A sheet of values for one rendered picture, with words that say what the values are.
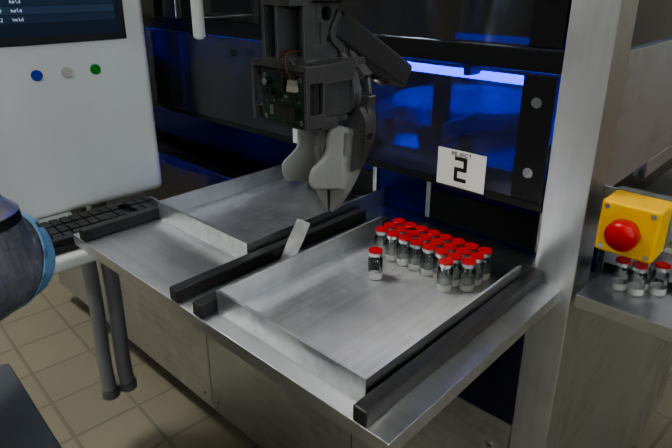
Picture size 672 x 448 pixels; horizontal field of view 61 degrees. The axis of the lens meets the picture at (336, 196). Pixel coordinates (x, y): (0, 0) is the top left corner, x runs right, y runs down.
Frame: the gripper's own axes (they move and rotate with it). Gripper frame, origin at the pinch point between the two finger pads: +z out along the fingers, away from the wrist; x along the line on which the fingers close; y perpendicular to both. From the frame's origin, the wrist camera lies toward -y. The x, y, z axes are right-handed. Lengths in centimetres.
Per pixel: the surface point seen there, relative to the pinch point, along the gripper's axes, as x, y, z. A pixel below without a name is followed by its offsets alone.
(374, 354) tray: 1.2, -5.4, 21.4
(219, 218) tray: -46, -17, 21
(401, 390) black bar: 8.1, -1.5, 20.3
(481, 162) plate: -3.6, -35.6, 5.6
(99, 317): -99, -13, 65
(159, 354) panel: -113, -36, 96
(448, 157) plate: -9.3, -35.6, 6.0
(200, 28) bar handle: -65, -29, -11
